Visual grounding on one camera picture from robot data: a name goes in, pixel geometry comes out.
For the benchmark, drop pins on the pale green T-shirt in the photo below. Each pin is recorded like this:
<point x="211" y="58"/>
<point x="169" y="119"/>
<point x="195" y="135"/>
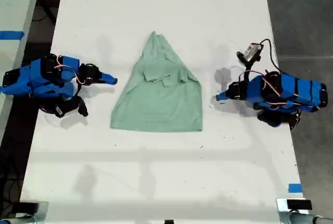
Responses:
<point x="158" y="104"/>

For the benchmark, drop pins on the black camera stalk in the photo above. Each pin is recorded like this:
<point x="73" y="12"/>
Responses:
<point x="80" y="105"/>
<point x="249" y="69"/>

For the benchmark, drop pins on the tiny black block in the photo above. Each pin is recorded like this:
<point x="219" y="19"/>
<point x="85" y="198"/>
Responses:
<point x="169" y="222"/>

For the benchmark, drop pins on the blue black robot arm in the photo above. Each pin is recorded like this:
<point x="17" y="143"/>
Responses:
<point x="291" y="88"/>
<point x="33" y="78"/>

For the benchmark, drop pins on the black camera box white label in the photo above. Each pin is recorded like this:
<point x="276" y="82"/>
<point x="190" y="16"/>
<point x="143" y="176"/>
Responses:
<point x="58" y="110"/>

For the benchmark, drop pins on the grey metal stand tube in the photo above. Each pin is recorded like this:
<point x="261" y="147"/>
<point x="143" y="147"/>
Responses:
<point x="301" y="218"/>

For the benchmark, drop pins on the white side table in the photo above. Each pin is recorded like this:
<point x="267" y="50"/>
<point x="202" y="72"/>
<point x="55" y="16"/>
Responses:
<point x="13" y="0"/>

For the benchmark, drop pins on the long blue tape strip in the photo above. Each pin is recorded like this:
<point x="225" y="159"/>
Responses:
<point x="11" y="35"/>

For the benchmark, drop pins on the silver black camera box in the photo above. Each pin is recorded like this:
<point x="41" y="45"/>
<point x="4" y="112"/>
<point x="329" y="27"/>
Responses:
<point x="249" y="52"/>

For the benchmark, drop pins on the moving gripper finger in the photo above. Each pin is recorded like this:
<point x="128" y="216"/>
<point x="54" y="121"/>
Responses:
<point x="223" y="97"/>
<point x="108" y="79"/>

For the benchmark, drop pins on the small black box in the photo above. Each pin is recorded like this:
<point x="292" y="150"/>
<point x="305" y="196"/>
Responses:
<point x="299" y="204"/>
<point x="28" y="207"/>

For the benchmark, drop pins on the short blue tape strip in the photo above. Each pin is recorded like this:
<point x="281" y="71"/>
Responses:
<point x="295" y="188"/>

